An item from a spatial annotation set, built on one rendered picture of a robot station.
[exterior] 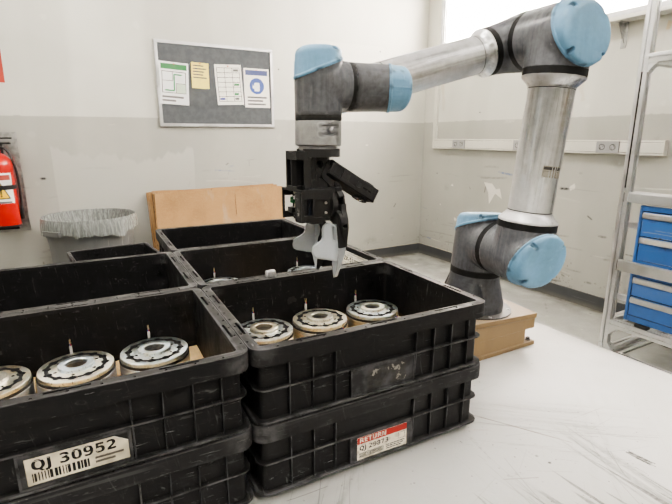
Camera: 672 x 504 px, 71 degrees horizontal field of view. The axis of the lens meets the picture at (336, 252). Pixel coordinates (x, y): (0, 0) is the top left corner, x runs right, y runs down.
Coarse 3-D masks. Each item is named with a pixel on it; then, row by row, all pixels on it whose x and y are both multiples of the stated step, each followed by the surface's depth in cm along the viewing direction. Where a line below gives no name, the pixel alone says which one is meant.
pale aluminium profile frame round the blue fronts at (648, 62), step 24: (648, 0) 203; (648, 24) 204; (648, 48) 205; (648, 72) 207; (624, 168) 220; (624, 216) 222; (624, 240) 226; (624, 264) 223; (600, 336) 240; (648, 336) 220
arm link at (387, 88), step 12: (360, 72) 73; (372, 72) 74; (384, 72) 75; (396, 72) 75; (408, 72) 76; (360, 84) 73; (372, 84) 74; (384, 84) 74; (396, 84) 75; (408, 84) 76; (360, 96) 74; (372, 96) 74; (384, 96) 75; (396, 96) 76; (408, 96) 77; (348, 108) 76; (360, 108) 76; (372, 108) 77; (384, 108) 77; (396, 108) 78
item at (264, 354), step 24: (360, 264) 98; (384, 264) 100; (216, 288) 84; (456, 288) 83; (432, 312) 72; (456, 312) 73; (480, 312) 76; (240, 336) 63; (312, 336) 63; (336, 336) 64; (360, 336) 65; (384, 336) 67; (264, 360) 59; (288, 360) 61
